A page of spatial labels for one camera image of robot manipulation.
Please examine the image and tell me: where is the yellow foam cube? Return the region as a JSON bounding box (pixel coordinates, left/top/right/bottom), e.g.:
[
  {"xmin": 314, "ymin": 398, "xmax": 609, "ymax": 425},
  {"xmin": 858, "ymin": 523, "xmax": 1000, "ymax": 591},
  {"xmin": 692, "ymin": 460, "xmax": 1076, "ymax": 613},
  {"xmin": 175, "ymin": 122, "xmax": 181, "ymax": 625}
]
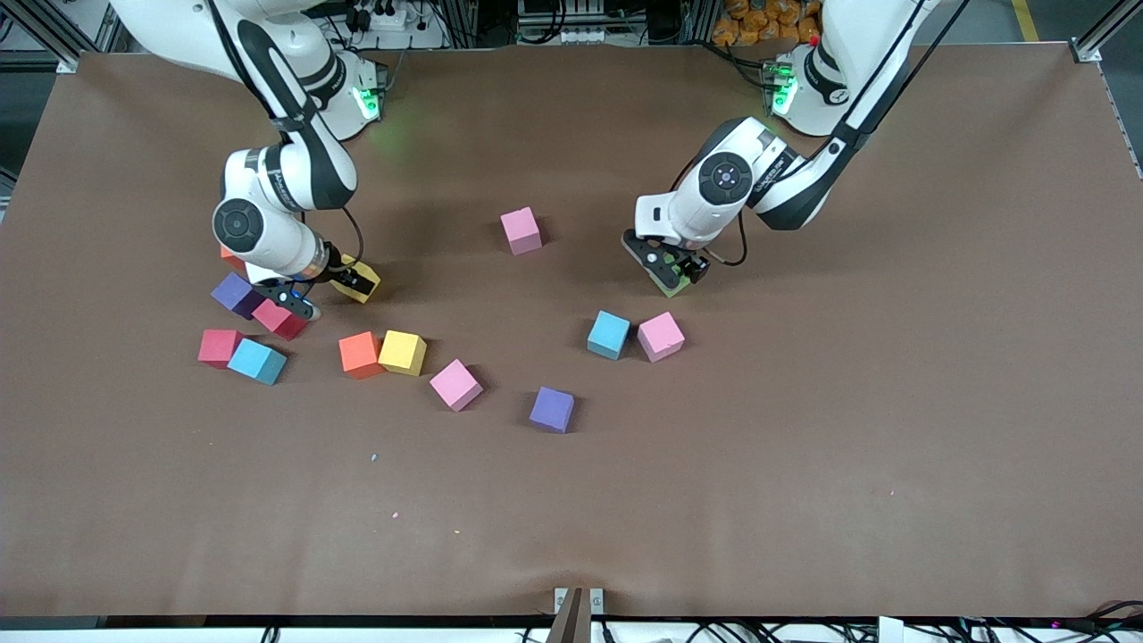
[
  {"xmin": 378, "ymin": 330, "xmax": 428, "ymax": 378},
  {"xmin": 335, "ymin": 255, "xmax": 383, "ymax": 305}
]

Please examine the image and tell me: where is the light blue foam cube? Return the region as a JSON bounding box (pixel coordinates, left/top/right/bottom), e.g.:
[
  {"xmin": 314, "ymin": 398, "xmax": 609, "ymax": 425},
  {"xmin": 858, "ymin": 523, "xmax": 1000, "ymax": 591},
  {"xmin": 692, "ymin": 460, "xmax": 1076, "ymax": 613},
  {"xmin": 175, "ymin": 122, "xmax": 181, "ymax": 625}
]
[
  {"xmin": 227, "ymin": 338, "xmax": 288, "ymax": 387},
  {"xmin": 587, "ymin": 310, "xmax": 631, "ymax": 362}
]

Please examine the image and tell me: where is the pink foam cube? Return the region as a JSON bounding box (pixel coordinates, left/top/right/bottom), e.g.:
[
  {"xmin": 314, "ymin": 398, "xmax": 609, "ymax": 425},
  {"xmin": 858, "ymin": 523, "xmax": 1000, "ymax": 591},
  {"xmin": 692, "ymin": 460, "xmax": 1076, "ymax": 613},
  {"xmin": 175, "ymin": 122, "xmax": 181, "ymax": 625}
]
[
  {"xmin": 430, "ymin": 358, "xmax": 485, "ymax": 413},
  {"xmin": 637, "ymin": 311, "xmax": 687, "ymax": 363},
  {"xmin": 500, "ymin": 206, "xmax": 543, "ymax": 257}
]

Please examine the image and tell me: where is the red foam cube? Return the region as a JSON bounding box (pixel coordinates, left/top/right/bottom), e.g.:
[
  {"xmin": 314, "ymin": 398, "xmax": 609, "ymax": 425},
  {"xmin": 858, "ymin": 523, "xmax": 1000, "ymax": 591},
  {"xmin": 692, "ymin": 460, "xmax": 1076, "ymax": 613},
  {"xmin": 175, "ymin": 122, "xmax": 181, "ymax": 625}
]
[
  {"xmin": 253, "ymin": 299, "xmax": 311, "ymax": 342},
  {"xmin": 197, "ymin": 329, "xmax": 244, "ymax": 370}
]

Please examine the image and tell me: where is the purple foam cube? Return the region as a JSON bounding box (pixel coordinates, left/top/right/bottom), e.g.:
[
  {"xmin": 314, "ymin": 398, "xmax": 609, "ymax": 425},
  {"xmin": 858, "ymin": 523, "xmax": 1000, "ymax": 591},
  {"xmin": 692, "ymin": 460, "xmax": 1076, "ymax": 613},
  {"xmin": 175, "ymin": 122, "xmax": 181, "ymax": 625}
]
[
  {"xmin": 529, "ymin": 386, "xmax": 576, "ymax": 435},
  {"xmin": 211, "ymin": 271, "xmax": 266, "ymax": 321}
]

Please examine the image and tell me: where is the bag of orange items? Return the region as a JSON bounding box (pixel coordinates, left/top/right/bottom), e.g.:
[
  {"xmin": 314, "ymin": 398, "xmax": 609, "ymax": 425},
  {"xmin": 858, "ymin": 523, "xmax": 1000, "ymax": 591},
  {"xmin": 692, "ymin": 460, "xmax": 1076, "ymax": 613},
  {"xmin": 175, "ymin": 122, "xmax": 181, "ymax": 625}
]
[{"xmin": 712, "ymin": 0, "xmax": 824, "ymax": 47}]

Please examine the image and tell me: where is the white power strip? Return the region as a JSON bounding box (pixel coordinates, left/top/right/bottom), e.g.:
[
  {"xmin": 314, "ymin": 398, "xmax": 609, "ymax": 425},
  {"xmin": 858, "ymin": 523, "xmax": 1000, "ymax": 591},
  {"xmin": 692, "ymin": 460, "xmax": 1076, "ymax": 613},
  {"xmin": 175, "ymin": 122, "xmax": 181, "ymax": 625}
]
[{"xmin": 345, "ymin": 0, "xmax": 408, "ymax": 32}]

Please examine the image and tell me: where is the grey equipment box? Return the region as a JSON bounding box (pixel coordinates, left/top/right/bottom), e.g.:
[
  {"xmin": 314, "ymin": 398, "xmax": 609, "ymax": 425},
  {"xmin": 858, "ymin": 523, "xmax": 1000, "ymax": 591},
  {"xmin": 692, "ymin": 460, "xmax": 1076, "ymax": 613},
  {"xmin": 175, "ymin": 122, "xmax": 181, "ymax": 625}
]
[{"xmin": 516, "ymin": 0, "xmax": 619, "ymax": 46}]

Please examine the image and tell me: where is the aluminium frame post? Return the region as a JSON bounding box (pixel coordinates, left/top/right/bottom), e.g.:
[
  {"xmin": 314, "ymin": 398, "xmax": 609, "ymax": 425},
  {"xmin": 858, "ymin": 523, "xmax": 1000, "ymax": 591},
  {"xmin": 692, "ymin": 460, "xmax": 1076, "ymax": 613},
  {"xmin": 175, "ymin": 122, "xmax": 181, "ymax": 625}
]
[
  {"xmin": 442, "ymin": 0, "xmax": 480, "ymax": 47},
  {"xmin": 681, "ymin": 0, "xmax": 720, "ymax": 44}
]

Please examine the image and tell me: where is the aluminium frame bar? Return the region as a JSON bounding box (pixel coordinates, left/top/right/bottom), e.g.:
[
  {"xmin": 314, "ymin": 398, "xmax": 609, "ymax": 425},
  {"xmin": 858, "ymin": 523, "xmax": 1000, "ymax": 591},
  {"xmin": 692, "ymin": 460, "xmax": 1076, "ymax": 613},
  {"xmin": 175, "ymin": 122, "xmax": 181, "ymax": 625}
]
[
  {"xmin": 1072, "ymin": 0, "xmax": 1143, "ymax": 65},
  {"xmin": 0, "ymin": 0, "xmax": 81, "ymax": 74}
]

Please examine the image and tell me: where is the metal bracket plate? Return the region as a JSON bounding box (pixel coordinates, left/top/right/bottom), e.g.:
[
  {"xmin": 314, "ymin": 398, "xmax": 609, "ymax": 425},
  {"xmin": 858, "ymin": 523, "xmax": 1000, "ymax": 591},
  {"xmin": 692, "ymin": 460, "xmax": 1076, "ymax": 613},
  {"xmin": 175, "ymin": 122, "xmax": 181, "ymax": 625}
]
[{"xmin": 554, "ymin": 587, "xmax": 605, "ymax": 616}]

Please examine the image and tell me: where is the grey camera pole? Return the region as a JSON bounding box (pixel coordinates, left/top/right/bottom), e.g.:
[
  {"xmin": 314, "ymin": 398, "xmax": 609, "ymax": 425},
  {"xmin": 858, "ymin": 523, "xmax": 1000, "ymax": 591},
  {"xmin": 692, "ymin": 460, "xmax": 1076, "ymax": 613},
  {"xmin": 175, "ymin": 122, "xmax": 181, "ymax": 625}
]
[{"xmin": 546, "ymin": 587, "xmax": 593, "ymax": 643}]

